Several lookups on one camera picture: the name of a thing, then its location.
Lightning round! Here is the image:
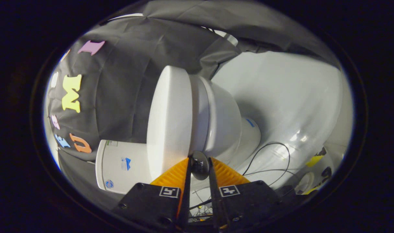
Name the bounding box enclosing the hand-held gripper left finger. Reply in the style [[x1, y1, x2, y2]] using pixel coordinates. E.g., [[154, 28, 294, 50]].
[[112, 157, 193, 232]]

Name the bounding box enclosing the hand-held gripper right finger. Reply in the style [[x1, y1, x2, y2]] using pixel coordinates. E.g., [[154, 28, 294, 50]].
[[207, 157, 282, 230]]

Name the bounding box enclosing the white toilet lid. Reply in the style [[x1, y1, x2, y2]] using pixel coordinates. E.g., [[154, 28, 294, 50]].
[[147, 66, 193, 180]]

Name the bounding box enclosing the white toilet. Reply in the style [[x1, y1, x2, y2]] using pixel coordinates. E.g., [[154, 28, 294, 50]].
[[96, 74, 261, 194]]

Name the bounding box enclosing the white toilet seat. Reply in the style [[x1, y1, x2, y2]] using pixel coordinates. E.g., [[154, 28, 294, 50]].
[[188, 75, 211, 154]]

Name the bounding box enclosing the grey round tab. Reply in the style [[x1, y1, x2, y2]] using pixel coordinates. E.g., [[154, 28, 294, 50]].
[[191, 151, 210, 181]]

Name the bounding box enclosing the white round object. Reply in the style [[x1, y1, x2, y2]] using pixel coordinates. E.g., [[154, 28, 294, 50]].
[[296, 172, 315, 194]]

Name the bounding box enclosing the white cistern cover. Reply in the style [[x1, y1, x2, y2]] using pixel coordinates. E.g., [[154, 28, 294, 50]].
[[96, 140, 107, 192]]

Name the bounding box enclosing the yellow tape piece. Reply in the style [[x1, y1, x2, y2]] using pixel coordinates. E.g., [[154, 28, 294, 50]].
[[306, 155, 324, 167]]

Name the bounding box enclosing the black backdrop cloth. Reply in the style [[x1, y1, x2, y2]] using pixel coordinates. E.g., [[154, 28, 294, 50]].
[[46, 0, 342, 207]]

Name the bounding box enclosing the thin black cable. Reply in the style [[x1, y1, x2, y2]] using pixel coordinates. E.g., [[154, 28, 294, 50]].
[[191, 142, 292, 220]]

